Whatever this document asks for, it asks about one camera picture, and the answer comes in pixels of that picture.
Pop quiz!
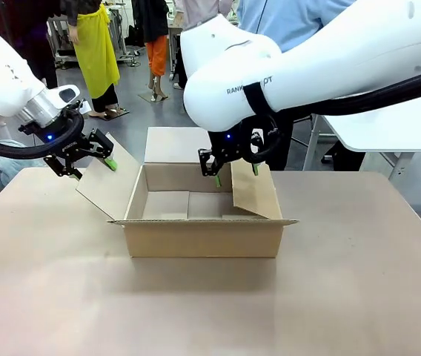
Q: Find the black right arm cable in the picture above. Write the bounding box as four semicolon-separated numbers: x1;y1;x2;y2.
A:
243;65;421;164

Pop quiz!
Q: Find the grey metal cart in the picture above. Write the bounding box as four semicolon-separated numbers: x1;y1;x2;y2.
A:
109;6;141;66
53;18;79;70

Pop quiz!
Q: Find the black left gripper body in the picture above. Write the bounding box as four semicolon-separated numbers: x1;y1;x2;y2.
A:
18;110;93;161

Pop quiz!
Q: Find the black mannequin base plate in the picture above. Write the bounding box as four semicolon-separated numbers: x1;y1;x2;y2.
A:
101;107;130;122

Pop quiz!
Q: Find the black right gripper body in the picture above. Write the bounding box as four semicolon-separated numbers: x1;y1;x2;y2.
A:
208;124;251;164

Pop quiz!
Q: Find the mannequin in dark clothes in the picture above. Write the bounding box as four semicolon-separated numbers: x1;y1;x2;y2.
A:
0;0;62;90

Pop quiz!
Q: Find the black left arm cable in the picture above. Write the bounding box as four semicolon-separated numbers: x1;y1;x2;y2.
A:
0;109;85;160

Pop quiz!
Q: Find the mannequin with yellow apron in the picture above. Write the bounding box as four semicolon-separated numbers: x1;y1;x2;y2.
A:
60;0;130;119

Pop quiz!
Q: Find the black velcro strap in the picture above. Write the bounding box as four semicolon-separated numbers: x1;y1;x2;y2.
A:
242;82;273;116

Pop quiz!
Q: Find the mannequin with pink shirt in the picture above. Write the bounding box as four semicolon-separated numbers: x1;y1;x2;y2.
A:
171;0;221;90

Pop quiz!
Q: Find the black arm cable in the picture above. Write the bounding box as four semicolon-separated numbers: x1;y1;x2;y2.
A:
0;109;85;160
243;65;421;164

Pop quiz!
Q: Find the mannequin with orange trousers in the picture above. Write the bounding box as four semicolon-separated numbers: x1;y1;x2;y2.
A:
131;0;170;101

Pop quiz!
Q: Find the brown cardboard box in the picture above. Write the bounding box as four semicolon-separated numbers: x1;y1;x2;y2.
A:
76;127;299;259

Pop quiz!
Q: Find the grey mannequin base plate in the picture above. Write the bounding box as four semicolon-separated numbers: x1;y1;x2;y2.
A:
138;90;170;103

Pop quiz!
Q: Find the person in blue sweatshirt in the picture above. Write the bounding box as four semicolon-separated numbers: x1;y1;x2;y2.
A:
236;0;367;172

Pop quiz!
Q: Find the white table with grey legs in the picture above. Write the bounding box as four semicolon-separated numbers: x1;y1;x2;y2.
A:
301;88;421;171

